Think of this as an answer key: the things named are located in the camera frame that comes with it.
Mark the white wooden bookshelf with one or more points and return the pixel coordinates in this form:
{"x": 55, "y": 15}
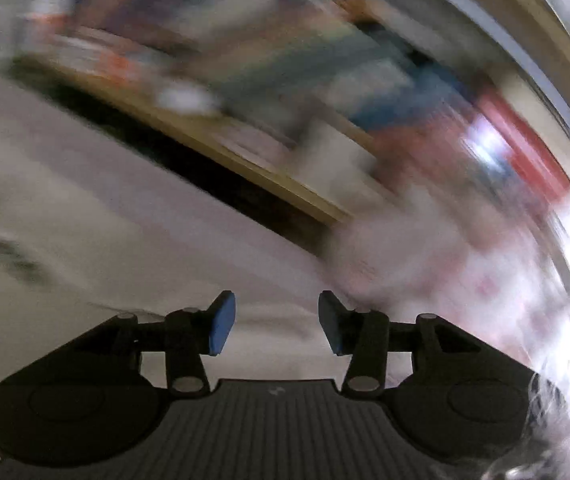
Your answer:
{"x": 245, "y": 160}

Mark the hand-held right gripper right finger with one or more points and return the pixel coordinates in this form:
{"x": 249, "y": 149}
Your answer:
{"x": 332, "y": 322}

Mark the cream printed t-shirt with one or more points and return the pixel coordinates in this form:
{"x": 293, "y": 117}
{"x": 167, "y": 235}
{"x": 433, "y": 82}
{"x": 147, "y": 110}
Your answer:
{"x": 115, "y": 240}

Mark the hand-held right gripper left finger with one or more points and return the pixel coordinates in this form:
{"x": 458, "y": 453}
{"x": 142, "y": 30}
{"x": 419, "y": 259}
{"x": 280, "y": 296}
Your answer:
{"x": 222, "y": 322}

